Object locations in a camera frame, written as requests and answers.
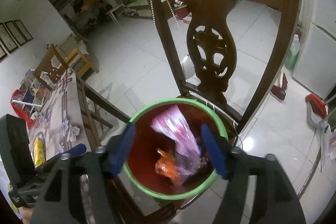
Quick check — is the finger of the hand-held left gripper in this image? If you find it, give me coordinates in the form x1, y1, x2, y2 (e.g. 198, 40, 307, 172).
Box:
34, 143, 87, 180

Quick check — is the white bead string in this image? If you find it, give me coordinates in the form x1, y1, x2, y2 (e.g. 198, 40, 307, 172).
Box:
147, 0, 189, 41

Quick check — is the white refrigerator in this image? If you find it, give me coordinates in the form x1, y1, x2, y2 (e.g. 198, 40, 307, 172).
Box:
291, 14, 336, 100

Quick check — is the red slipper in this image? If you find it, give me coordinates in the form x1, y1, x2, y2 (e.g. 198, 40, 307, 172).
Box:
270, 85, 286, 102
278, 72, 288, 89

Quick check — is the green red trash bin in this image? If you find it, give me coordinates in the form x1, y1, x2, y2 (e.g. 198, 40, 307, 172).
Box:
123, 98, 229, 201

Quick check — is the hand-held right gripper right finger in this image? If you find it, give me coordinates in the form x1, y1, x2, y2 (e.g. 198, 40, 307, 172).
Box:
201, 124, 307, 224

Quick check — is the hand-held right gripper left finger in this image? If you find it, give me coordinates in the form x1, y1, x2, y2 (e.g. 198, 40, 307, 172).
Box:
31, 123, 137, 224

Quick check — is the red pot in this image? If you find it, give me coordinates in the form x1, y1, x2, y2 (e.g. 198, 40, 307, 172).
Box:
175, 2, 189, 20

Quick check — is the red bag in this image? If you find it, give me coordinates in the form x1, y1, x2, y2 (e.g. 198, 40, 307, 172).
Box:
10, 90, 36, 128

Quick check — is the green plastic bottle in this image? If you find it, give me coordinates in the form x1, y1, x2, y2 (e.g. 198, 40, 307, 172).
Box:
284, 34, 301, 71

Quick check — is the pink purple wrapper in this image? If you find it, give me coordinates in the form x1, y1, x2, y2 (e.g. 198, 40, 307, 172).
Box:
150, 105, 204, 180

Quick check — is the small white table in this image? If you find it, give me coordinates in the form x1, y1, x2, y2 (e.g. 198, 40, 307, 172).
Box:
106, 4, 125, 21

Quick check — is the orange snack bag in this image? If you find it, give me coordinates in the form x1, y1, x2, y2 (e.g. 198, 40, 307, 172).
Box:
154, 149, 185, 186

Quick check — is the white book rack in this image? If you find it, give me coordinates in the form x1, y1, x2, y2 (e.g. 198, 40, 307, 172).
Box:
12, 69, 53, 119

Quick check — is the television cabinet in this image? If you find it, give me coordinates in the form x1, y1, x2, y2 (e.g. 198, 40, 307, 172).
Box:
123, 2, 155, 20

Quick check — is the framed wall picture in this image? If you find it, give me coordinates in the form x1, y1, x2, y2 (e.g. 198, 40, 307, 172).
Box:
14, 19, 33, 42
5, 21, 27, 46
0, 22, 19, 54

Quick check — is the yellow box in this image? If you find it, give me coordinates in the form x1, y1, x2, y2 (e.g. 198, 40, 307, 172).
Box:
33, 139, 46, 167

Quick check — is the white plastic bag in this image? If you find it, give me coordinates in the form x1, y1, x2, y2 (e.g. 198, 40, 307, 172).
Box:
319, 122, 336, 169

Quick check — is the wooden dining chair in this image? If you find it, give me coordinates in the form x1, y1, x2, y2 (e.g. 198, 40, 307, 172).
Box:
33, 44, 70, 85

